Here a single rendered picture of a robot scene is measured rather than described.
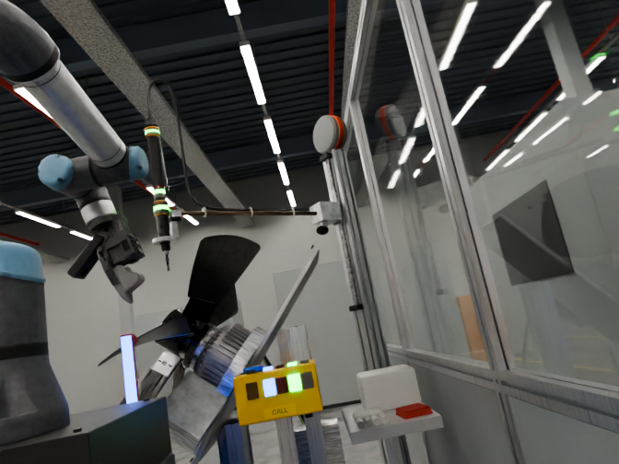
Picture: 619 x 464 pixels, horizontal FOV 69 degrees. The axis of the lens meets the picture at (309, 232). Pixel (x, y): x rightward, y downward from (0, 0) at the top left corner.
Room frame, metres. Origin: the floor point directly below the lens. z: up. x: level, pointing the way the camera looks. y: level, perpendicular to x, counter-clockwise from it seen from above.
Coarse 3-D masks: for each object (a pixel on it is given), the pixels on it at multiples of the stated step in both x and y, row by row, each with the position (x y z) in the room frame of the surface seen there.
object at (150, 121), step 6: (150, 114) 1.29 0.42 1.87; (150, 120) 1.28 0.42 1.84; (156, 120) 1.29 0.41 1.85; (156, 216) 1.29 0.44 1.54; (162, 216) 1.28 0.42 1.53; (168, 216) 1.30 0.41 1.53; (162, 222) 1.28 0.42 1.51; (168, 222) 1.29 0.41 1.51; (162, 228) 1.28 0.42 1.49; (168, 228) 1.29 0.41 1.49; (162, 234) 1.28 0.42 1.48; (168, 234) 1.29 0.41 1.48; (162, 246) 1.29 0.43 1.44; (168, 246) 1.29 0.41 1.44
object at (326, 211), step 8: (312, 208) 1.65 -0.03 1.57; (320, 208) 1.62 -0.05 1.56; (328, 208) 1.63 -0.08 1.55; (336, 208) 1.66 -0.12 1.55; (312, 216) 1.66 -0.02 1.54; (320, 216) 1.63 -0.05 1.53; (328, 216) 1.63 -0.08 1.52; (336, 216) 1.65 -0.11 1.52; (312, 224) 1.67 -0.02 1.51; (336, 224) 1.70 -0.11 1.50
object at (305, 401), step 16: (288, 368) 0.90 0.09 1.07; (304, 368) 0.90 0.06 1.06; (240, 384) 0.89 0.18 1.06; (288, 384) 0.90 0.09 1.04; (240, 400) 0.89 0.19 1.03; (256, 400) 0.90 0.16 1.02; (272, 400) 0.90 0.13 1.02; (288, 400) 0.90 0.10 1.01; (304, 400) 0.90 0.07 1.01; (320, 400) 0.90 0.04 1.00; (240, 416) 0.89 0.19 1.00; (256, 416) 0.90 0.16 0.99; (272, 416) 0.90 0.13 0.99; (288, 416) 0.90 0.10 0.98
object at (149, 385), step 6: (150, 372) 1.36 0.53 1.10; (156, 372) 1.34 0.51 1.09; (144, 378) 1.35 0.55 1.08; (150, 378) 1.34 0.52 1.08; (156, 378) 1.33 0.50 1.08; (162, 378) 1.32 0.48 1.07; (168, 378) 1.32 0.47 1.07; (138, 384) 1.35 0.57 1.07; (144, 384) 1.34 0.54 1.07; (150, 384) 1.32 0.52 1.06; (156, 384) 1.31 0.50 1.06; (162, 384) 1.31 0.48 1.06; (138, 390) 1.33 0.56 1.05; (144, 390) 1.32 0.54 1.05; (150, 390) 1.31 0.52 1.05; (156, 390) 1.30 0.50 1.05; (144, 396) 1.31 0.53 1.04; (150, 396) 1.29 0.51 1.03; (156, 396) 1.29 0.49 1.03
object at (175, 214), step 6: (174, 210) 1.31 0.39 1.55; (180, 210) 1.32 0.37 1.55; (174, 216) 1.30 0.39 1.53; (180, 216) 1.31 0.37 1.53; (174, 222) 1.30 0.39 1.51; (174, 228) 1.30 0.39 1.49; (174, 234) 1.30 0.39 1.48; (156, 240) 1.27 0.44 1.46; (162, 240) 1.27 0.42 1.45; (168, 240) 1.28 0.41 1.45; (174, 240) 1.29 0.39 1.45
